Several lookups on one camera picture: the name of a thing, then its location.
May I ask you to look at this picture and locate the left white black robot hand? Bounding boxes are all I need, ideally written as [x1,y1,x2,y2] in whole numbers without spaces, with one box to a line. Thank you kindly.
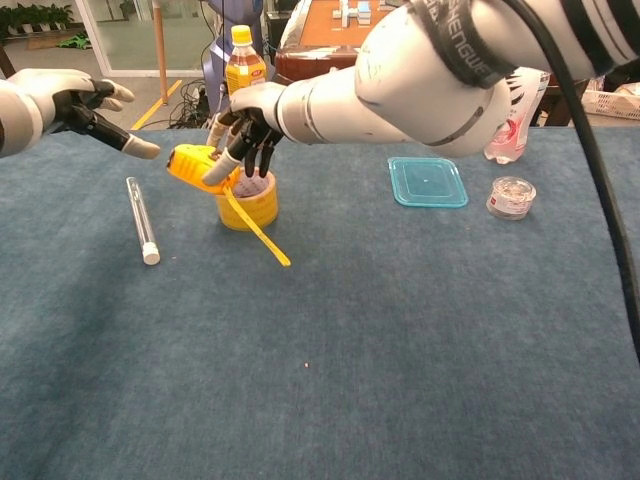
[9,68,162,160]

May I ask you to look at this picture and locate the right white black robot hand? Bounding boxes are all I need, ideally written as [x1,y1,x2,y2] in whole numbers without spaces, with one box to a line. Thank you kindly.
[202,82,286,185]

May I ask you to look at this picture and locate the yellow tape measure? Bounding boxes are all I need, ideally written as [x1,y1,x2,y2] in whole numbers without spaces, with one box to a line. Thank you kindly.
[166,143,292,268]

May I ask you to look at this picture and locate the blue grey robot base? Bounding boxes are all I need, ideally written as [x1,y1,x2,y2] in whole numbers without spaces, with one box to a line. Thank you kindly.
[202,0,236,129]

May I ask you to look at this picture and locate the yellow packing tape roll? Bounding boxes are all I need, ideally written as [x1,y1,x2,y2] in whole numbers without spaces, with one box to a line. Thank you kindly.
[215,167,280,232]

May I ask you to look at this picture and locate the tea bottle with yellow cap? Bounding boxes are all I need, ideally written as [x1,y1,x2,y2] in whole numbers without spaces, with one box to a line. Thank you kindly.
[225,24,268,96]

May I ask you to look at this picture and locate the green potted plants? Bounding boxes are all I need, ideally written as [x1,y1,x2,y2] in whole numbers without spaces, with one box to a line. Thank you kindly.
[0,2,76,36]

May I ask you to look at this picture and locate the brown wooden mahjong table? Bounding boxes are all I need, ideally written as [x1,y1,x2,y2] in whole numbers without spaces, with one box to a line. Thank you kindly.
[273,0,416,86]

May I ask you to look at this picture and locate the orange wooden pole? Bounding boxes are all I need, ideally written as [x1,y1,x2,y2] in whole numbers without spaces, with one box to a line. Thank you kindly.
[152,0,171,106]

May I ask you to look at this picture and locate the mahjong tile stack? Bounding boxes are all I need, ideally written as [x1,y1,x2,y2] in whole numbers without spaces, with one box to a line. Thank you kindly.
[332,0,374,26]

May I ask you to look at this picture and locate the clear tube with white cap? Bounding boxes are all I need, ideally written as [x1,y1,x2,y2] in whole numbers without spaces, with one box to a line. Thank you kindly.
[125,176,162,267]

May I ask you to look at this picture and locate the teal plastic container lid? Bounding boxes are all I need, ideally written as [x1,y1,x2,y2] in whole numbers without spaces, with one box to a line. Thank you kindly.
[387,156,470,209]

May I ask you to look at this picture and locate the blue felt table mat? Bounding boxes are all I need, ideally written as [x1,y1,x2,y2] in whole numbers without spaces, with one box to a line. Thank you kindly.
[0,124,640,480]

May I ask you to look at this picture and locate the pink white plastic bag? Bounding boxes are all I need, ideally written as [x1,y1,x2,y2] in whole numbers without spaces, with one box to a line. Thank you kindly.
[483,69,551,165]

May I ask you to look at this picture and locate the small round clear container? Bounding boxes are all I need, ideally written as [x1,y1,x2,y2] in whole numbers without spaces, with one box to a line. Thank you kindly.
[485,175,537,221]

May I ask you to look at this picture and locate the white plastic basket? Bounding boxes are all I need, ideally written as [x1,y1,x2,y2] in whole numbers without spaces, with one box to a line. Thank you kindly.
[582,88,640,121]

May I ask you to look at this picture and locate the black floor cable bundle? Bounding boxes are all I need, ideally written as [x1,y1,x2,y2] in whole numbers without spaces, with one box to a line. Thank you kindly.
[169,79,221,130]

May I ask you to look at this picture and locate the black Shengwei strap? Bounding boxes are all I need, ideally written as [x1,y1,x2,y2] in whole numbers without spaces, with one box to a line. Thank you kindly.
[407,0,511,90]

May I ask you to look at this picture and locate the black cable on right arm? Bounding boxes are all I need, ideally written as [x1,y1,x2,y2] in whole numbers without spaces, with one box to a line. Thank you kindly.
[504,0,640,361]

